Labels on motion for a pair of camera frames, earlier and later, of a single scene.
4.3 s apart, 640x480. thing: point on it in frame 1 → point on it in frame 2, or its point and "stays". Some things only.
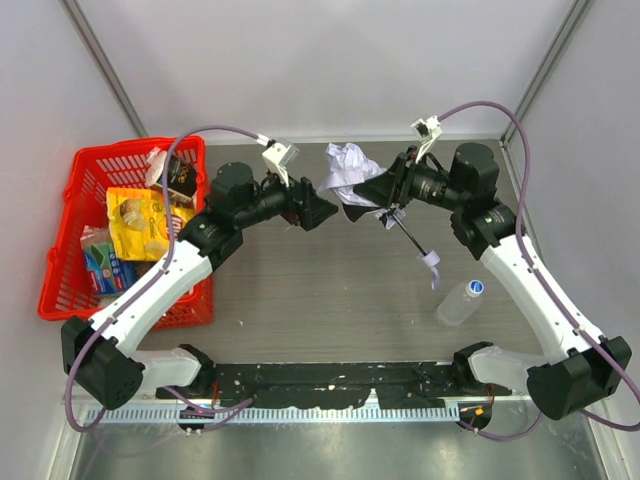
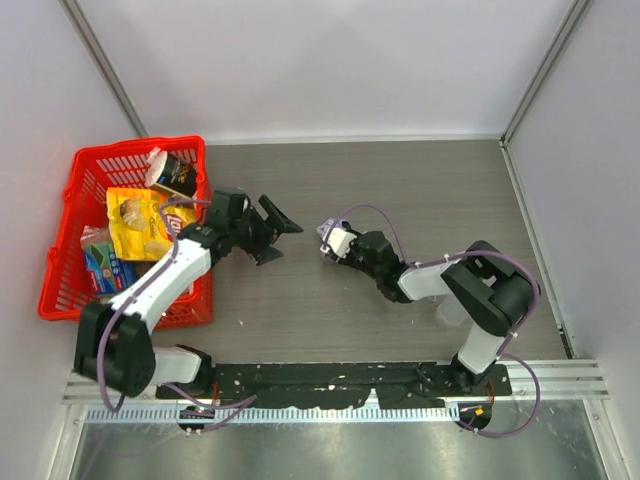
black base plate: x=327 y=384 stays
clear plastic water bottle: x=460 y=302 stays
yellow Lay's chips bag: x=138 y=222 stays
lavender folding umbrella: x=347 y=166 → x=323 y=230
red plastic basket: x=94 y=169 stays
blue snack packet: x=109 y=274 stays
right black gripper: x=403 y=179 → x=351 y=251
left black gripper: x=304 y=201 → x=261 y=234
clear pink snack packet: x=95 y=235 stays
